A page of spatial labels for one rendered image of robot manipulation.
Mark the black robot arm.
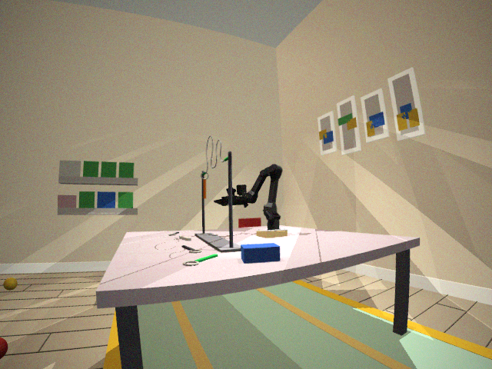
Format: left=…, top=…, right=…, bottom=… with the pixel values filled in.
left=237, top=164, right=283, bottom=230

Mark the blue rectangular block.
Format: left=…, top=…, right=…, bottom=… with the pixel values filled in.
left=241, top=243, right=281, bottom=264

